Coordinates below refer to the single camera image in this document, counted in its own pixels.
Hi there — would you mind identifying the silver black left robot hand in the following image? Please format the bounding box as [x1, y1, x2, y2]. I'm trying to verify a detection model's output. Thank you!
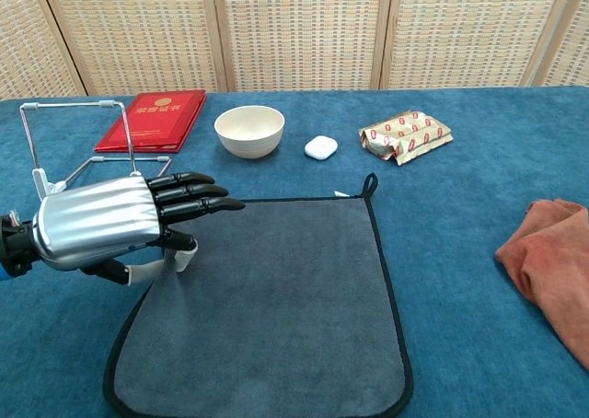
[31, 171, 247, 287]

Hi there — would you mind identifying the cream ceramic bowl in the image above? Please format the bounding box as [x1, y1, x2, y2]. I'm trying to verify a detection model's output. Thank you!
[214, 105, 286, 160]

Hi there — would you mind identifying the grey and blue cloth mat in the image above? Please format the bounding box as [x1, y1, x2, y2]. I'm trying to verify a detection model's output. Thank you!
[103, 172, 415, 418]

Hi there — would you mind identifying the red certificate book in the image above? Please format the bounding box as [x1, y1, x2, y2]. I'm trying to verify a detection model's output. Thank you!
[94, 88, 208, 155]

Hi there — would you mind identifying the white earbuds case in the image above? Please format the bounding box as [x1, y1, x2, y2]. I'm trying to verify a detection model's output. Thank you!
[304, 134, 340, 162]

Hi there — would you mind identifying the bamboo folding screen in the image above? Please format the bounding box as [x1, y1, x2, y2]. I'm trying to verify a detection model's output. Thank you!
[0, 0, 589, 99]

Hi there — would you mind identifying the gold red snack package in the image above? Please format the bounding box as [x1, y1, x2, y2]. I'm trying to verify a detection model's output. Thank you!
[358, 110, 455, 168]

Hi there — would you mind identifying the blue carpet table cover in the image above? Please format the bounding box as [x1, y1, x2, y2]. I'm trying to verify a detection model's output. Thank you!
[0, 85, 589, 418]

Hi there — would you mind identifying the orange cloth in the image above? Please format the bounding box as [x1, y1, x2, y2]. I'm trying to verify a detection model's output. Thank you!
[494, 197, 589, 371]

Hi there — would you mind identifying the metal wire stand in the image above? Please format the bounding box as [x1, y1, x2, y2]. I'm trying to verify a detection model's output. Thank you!
[18, 99, 174, 199]

